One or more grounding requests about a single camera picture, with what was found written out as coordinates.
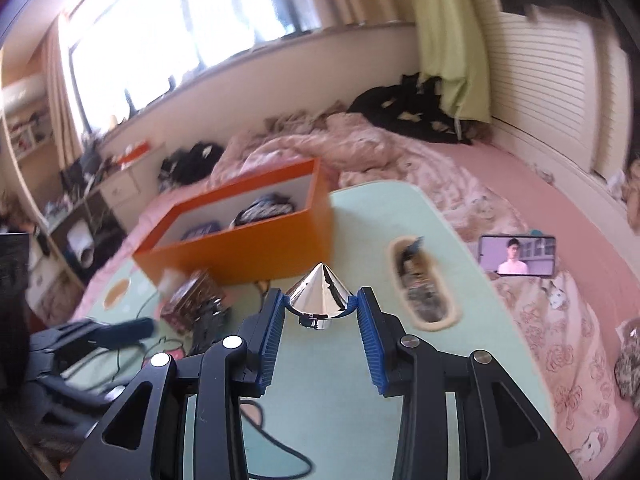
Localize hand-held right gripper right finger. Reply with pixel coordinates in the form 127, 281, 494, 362
356, 286, 583, 480

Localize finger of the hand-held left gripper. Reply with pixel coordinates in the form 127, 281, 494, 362
30, 375, 126, 441
30, 317, 156, 356

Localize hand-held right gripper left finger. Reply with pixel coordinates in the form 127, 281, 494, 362
62, 287, 288, 480

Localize silver metal cone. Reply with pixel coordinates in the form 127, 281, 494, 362
285, 262, 351, 332

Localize orange cardboard box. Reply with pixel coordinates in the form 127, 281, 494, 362
132, 157, 333, 286

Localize blue metal tin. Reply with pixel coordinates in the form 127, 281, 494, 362
182, 221, 221, 241

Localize green cartoon print desktop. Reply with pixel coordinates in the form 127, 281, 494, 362
75, 182, 556, 480

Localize brown cardboard carton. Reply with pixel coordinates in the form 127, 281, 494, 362
160, 269, 226, 333

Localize white cylindrical object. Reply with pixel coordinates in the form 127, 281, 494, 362
67, 222, 96, 266

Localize dark cluttered side desk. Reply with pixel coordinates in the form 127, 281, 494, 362
30, 160, 131, 311

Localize black lace cloth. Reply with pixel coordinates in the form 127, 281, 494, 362
232, 192, 296, 226

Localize white dresser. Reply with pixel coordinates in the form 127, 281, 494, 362
97, 142, 168, 211

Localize smartphone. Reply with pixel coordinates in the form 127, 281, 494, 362
478, 234, 557, 277

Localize small orange box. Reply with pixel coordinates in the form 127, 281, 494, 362
114, 142, 151, 168

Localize black striped clothes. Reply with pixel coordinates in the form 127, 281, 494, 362
159, 142, 225, 192

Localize pink printed quilt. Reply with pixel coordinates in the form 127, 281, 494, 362
210, 110, 623, 480

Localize beige knitted cloth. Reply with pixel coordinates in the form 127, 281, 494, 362
265, 110, 351, 133

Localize pink bed sheet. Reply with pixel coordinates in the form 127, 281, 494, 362
75, 142, 640, 480

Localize black clothes pile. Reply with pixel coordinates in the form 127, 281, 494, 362
346, 74, 473, 145

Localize patterned dark cloth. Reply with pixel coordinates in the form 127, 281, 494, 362
614, 320, 640, 398

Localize white louvered closet door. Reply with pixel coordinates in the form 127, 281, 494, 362
480, 5, 640, 181

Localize light green curtain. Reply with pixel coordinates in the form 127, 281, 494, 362
412, 0, 493, 123

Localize window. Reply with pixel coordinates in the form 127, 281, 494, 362
65, 0, 326, 126

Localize white wall shelf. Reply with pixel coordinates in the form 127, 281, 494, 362
0, 77, 56, 161

